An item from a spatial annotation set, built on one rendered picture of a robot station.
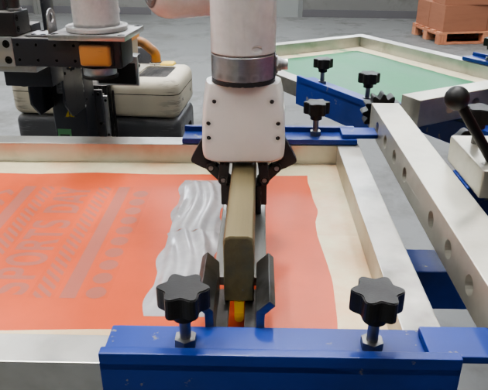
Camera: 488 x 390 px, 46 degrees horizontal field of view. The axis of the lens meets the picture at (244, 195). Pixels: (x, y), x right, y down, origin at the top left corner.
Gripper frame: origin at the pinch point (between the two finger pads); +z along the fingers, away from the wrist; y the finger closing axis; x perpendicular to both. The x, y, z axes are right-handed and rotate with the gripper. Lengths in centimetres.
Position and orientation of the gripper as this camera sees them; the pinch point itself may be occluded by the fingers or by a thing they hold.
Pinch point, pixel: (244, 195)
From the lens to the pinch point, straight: 73.6
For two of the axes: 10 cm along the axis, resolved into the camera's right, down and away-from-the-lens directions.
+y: -10.0, -0.1, 0.3
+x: -0.3, 4.2, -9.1
